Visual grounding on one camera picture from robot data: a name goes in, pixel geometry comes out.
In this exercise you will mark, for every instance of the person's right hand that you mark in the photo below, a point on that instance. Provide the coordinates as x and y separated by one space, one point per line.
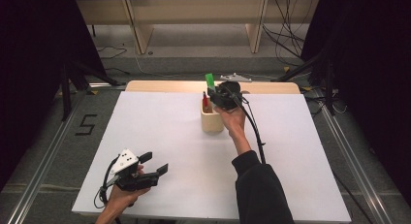
234 120

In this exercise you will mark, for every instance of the beige wooden bench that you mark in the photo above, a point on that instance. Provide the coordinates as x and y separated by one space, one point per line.
194 10

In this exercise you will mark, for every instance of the yellow tape piece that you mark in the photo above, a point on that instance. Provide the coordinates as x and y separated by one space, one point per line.
307 88
94 92
286 69

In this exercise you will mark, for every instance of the black tripod stand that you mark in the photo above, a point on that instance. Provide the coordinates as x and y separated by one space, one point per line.
329 88
66 98

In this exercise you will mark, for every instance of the white board mat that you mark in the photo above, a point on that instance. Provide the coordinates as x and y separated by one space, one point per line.
161 127

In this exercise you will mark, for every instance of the aluminium floor rail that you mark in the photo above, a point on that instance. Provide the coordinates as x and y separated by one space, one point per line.
355 166
38 172

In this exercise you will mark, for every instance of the black curtain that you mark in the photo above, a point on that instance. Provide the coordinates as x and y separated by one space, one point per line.
32 56
371 56

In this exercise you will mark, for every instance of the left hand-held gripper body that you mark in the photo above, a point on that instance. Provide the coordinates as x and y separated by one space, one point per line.
126 161

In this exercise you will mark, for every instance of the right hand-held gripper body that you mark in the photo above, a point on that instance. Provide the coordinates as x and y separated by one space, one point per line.
227 96

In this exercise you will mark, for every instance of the green highlighter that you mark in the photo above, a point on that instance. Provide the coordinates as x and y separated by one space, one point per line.
210 79

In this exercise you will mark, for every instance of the beige square pen holder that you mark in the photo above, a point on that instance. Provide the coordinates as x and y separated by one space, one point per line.
211 123

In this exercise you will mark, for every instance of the red pen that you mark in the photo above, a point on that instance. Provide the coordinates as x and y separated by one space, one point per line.
205 102

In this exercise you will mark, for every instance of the person's left hand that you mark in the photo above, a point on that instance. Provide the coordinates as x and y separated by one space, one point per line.
122 198

